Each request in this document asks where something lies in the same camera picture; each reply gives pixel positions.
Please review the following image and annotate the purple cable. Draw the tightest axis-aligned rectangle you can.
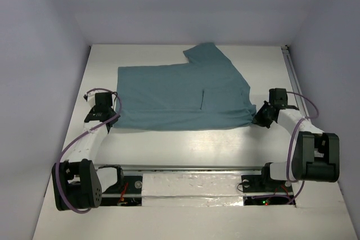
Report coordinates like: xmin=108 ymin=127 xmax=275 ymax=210
xmin=55 ymin=88 xmax=122 ymax=214
xmin=283 ymin=91 xmax=320 ymax=206

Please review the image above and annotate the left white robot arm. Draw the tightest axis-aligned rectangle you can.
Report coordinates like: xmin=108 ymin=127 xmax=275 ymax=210
xmin=52 ymin=88 xmax=127 ymax=214

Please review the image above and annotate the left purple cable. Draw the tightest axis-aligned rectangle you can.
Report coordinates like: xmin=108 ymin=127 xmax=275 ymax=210
xmin=55 ymin=88 xmax=122 ymax=214

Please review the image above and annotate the aluminium rail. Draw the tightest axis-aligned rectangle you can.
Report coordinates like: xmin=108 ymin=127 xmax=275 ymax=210
xmin=281 ymin=46 xmax=308 ymax=115
xmin=120 ymin=164 xmax=263 ymax=172

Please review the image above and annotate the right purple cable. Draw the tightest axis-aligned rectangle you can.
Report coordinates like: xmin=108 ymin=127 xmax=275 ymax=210
xmin=283 ymin=91 xmax=320 ymax=206

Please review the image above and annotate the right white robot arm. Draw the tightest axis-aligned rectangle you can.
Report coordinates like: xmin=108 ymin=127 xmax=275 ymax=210
xmin=253 ymin=88 xmax=340 ymax=191

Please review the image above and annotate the aluminium right side rail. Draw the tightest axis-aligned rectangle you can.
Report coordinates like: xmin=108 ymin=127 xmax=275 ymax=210
xmin=281 ymin=46 xmax=308 ymax=115

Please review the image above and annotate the aluminium front rail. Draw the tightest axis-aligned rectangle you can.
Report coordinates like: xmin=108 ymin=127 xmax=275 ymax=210
xmin=120 ymin=164 xmax=263 ymax=172

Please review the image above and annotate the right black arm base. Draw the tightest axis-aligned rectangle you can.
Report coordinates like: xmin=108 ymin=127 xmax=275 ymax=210
xmin=236 ymin=163 xmax=294 ymax=206

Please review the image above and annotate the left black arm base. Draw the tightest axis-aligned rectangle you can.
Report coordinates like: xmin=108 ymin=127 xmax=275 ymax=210
xmin=100 ymin=166 xmax=143 ymax=207

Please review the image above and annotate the teal t shirt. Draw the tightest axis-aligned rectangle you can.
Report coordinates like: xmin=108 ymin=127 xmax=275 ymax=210
xmin=115 ymin=43 xmax=257 ymax=131

